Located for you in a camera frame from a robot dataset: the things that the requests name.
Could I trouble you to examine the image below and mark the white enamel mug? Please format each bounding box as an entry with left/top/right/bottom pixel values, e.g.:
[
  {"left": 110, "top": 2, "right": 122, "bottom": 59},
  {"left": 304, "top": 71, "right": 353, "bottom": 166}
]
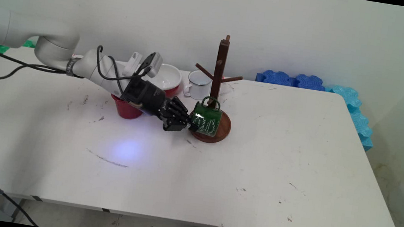
[{"left": 182, "top": 68, "right": 215, "bottom": 102}]

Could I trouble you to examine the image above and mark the red and white bowl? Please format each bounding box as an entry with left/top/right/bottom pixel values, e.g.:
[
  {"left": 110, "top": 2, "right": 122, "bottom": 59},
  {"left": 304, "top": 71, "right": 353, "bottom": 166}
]
[{"left": 149, "top": 62, "right": 184, "bottom": 100}]

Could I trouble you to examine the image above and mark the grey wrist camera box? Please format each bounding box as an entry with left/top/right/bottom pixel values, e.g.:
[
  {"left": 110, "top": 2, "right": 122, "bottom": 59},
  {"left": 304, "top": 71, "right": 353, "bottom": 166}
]
[{"left": 123, "top": 48, "right": 164, "bottom": 81}]

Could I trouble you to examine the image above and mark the white table leg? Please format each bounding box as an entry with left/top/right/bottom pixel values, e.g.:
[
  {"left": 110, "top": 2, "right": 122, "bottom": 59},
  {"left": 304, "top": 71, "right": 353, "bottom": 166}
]
[{"left": 0, "top": 195, "right": 26, "bottom": 223}]

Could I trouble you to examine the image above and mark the wooden mug tree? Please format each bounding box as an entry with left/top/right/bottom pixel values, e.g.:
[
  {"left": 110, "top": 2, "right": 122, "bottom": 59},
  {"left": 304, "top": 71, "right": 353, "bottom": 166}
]
[{"left": 185, "top": 31, "right": 249, "bottom": 147}]

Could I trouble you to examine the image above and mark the light blue foam mat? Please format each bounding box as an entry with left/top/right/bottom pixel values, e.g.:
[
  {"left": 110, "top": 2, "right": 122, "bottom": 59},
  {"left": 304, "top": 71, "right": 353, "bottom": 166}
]
[{"left": 319, "top": 84, "right": 380, "bottom": 153}]

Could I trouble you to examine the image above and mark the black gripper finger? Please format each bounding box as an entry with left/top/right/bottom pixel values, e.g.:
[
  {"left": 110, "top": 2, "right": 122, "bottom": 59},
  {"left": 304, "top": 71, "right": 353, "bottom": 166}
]
[
  {"left": 164, "top": 95, "right": 193, "bottom": 123},
  {"left": 161, "top": 112, "right": 200, "bottom": 136}
]

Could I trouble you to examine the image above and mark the dark blue foam mat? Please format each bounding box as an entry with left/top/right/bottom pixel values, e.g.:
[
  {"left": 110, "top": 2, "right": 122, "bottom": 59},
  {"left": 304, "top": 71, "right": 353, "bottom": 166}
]
[{"left": 255, "top": 68, "right": 328, "bottom": 92}]

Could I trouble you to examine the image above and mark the red mug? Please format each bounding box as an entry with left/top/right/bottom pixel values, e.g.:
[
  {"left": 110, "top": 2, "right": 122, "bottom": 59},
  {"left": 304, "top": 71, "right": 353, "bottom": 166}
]
[{"left": 108, "top": 93, "right": 146, "bottom": 122}]

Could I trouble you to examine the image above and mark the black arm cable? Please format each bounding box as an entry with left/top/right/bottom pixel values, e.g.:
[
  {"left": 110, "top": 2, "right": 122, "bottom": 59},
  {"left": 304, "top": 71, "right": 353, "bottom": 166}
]
[{"left": 0, "top": 32, "right": 156, "bottom": 101}]

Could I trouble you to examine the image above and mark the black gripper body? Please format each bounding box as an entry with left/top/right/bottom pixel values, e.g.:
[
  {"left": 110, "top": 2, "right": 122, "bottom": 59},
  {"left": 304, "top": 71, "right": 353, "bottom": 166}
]
[{"left": 119, "top": 76, "right": 176, "bottom": 120}]

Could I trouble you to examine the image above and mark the green printed mug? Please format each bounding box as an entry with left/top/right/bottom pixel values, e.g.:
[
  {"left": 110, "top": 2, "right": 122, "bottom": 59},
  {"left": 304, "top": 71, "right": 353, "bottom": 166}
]
[{"left": 187, "top": 94, "right": 225, "bottom": 139}]

